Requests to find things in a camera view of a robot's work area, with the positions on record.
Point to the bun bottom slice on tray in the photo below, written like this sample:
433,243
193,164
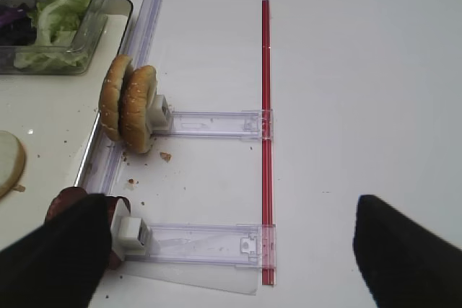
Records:
13,158

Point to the cream metal tray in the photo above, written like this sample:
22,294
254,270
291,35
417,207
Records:
54,115

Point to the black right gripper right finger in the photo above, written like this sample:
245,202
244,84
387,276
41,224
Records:
402,263

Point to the red strip right side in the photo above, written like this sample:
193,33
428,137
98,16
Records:
268,271

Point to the clear long rail right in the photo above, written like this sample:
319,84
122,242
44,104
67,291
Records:
102,157

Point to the clear pusher rail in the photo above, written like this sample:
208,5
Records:
242,245
246,125

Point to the clear pusher rail lower right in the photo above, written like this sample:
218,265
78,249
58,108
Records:
242,245

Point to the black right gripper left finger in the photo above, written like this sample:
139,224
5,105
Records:
61,263

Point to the dark meat patties stack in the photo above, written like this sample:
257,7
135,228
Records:
69,196

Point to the clear pusher rail upper right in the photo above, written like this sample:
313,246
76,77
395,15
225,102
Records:
246,125

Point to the green lettuce in container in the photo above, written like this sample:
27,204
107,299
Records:
56,23

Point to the purple cabbage in container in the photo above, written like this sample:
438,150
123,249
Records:
16,26

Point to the clear plastic salad container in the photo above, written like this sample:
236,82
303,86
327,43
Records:
85,40

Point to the sesame bun outer right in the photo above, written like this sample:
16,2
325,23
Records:
110,94

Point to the sesame bun inner right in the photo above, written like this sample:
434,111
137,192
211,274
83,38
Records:
137,98

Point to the clear plastic sheet right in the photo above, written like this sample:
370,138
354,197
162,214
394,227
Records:
220,277

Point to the sesame bun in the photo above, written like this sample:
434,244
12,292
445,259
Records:
110,94
137,98

